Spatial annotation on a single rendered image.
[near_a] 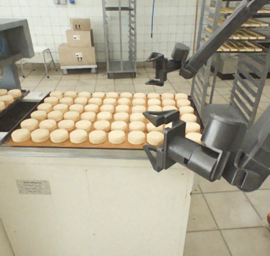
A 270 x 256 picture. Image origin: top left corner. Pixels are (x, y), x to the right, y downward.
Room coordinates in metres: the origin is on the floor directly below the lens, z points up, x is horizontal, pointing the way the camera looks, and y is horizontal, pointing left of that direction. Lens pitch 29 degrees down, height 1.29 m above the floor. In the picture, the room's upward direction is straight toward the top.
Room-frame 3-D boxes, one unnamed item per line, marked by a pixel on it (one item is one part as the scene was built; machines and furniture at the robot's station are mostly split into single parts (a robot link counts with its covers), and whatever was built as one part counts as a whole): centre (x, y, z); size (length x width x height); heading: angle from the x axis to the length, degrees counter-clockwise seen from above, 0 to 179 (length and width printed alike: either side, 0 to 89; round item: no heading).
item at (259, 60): (2.19, -1.03, 0.78); 0.64 x 0.03 x 0.03; 176
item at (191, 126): (0.64, -0.17, 0.91); 0.05 x 0.05 x 0.02
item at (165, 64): (1.06, -0.13, 0.99); 0.07 x 0.07 x 0.10; 42
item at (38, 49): (4.12, 1.70, 0.23); 0.45 x 0.45 x 0.46; 87
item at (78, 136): (0.59, 0.17, 0.91); 0.05 x 0.05 x 0.02
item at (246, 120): (2.19, -1.03, 0.24); 0.64 x 0.03 x 0.03; 176
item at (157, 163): (0.47, -0.05, 0.95); 0.09 x 0.07 x 0.07; 42
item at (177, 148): (0.42, -0.10, 0.99); 0.07 x 0.07 x 0.10; 42
